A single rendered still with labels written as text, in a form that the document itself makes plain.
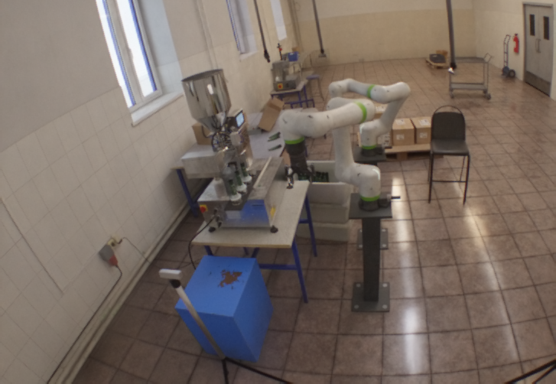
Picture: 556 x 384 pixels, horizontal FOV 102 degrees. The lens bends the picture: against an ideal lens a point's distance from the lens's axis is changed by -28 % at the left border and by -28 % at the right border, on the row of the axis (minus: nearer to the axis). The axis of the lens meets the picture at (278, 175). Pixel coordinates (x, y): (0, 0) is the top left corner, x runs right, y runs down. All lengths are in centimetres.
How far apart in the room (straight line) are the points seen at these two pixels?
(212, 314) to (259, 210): 72
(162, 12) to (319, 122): 342
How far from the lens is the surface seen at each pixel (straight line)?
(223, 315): 191
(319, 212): 287
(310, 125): 125
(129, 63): 414
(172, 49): 435
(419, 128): 440
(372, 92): 217
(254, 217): 206
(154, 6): 444
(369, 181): 177
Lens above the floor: 204
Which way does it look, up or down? 28 degrees down
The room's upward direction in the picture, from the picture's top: 12 degrees counter-clockwise
